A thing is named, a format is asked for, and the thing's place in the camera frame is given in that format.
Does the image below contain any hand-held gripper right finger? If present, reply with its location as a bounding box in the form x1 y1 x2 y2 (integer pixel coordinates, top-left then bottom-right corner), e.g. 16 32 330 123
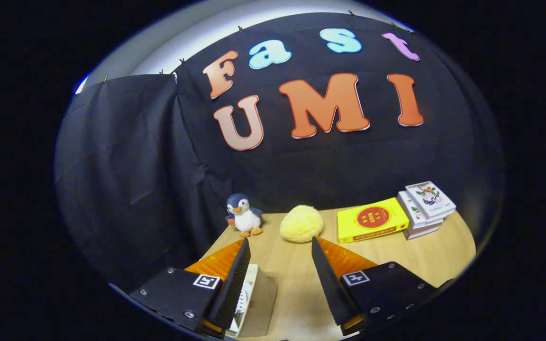
311 236 456 337

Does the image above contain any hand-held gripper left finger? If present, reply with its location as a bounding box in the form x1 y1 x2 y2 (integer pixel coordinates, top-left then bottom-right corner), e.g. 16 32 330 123
128 237 252 339

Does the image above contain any white canvas shoe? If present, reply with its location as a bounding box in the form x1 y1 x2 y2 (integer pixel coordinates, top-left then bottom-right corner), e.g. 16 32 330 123
228 283 251 333

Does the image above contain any beige fabric storage box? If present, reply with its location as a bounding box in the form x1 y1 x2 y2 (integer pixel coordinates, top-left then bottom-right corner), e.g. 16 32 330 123
226 264 278 338

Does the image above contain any penguin plush toy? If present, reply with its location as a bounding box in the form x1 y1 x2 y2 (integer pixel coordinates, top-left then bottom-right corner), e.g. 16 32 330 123
225 193 264 238

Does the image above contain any yellow round plush cushion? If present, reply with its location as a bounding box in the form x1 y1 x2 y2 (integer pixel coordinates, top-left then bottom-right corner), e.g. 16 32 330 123
280 205 324 244

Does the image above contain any yellow book with red circle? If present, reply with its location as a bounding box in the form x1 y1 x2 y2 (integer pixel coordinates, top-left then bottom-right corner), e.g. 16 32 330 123
337 197 410 244

